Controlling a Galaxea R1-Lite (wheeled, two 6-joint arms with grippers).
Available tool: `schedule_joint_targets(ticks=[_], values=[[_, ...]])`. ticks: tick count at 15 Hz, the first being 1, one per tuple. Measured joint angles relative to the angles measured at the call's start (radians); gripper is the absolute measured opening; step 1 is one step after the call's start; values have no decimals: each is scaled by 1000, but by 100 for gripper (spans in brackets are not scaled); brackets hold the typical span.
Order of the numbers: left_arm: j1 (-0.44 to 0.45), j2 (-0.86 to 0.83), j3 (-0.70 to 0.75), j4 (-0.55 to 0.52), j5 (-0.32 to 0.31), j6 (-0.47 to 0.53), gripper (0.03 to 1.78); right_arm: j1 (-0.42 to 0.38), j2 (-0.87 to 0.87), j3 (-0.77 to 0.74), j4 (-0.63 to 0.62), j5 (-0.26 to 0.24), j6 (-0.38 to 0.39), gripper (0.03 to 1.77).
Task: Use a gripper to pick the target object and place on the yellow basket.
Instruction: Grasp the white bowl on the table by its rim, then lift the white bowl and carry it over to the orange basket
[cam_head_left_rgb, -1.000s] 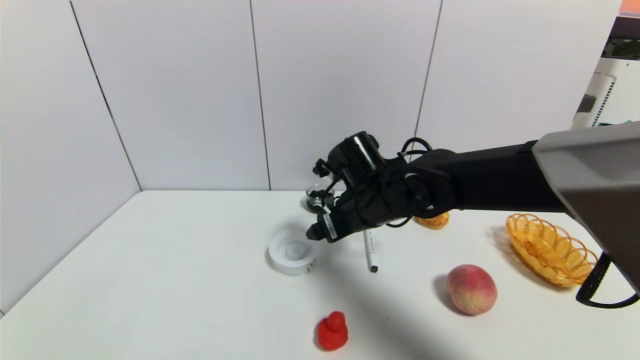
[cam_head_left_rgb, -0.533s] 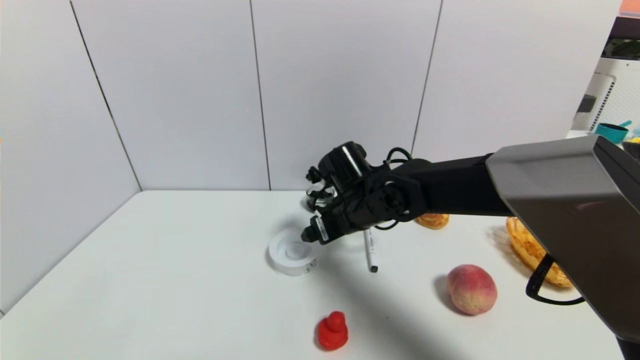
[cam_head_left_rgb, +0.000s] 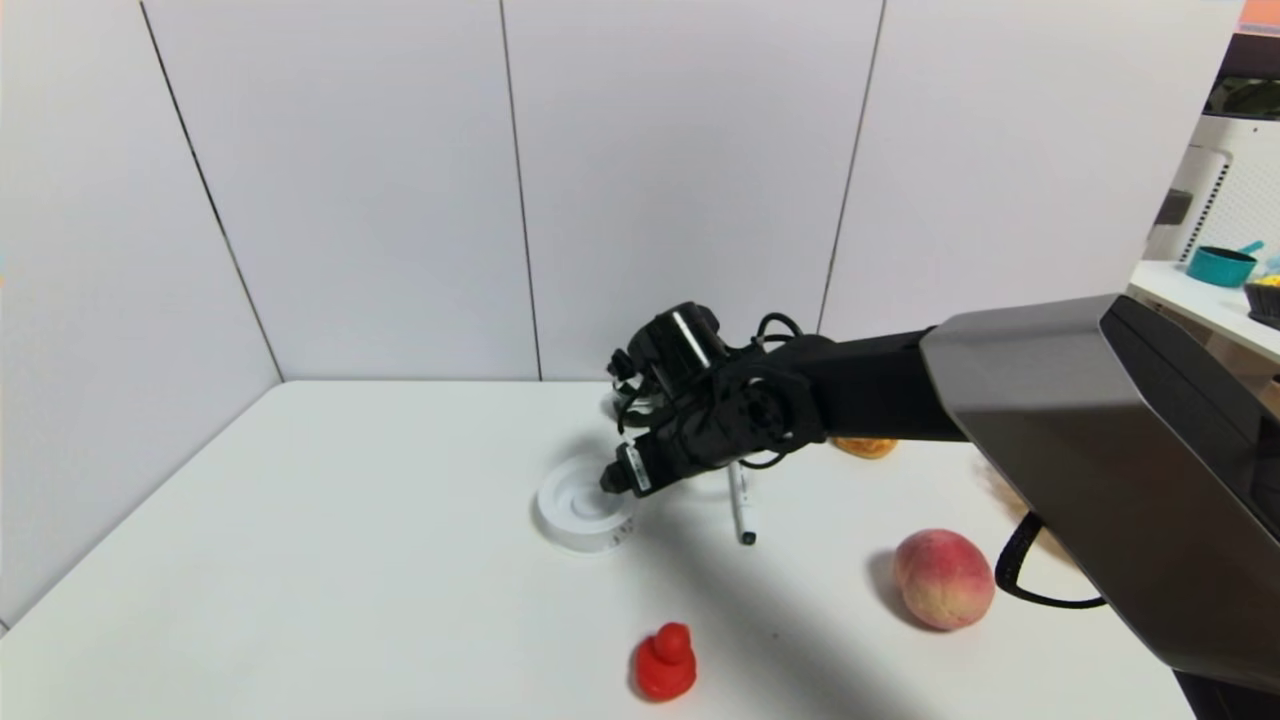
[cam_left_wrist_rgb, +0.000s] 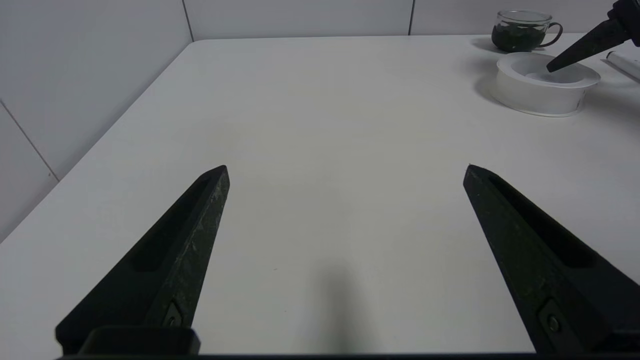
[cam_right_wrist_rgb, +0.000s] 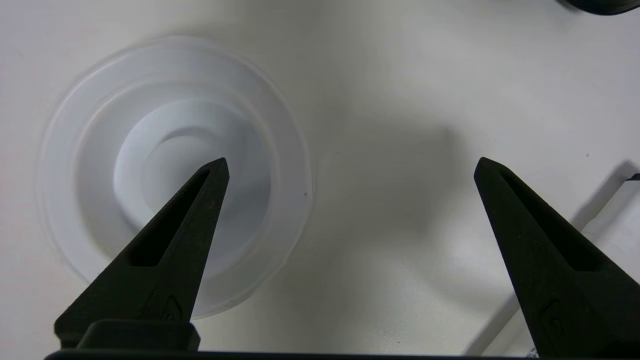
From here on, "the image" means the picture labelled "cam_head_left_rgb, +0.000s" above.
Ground white perforated appliance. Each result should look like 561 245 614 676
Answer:
1145 112 1280 266

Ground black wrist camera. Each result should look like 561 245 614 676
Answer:
607 301 736 406

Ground red yellow peach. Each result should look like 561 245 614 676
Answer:
893 529 997 632

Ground red toy duck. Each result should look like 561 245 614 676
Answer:
633 622 698 702

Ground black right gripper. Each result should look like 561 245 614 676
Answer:
599 428 699 499

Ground white marker pen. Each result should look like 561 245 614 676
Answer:
727 460 758 547

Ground yellow woven basket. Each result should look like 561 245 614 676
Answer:
985 462 1031 521

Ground white side table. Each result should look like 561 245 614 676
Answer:
1128 261 1280 401

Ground white round plastic container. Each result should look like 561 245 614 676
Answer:
535 455 638 554

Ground black bowl with yellow contents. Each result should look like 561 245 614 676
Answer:
1244 278 1280 331

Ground teal pot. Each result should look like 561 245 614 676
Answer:
1187 240 1265 289

